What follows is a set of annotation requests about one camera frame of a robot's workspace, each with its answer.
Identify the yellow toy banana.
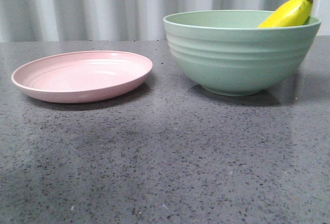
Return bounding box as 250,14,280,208
257,0,314,28

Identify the green ribbed plastic bowl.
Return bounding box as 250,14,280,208
163,10,321,96

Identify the pink plastic plate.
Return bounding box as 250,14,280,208
11,51,153,103

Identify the white pleated curtain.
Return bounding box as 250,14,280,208
1,0,329,42

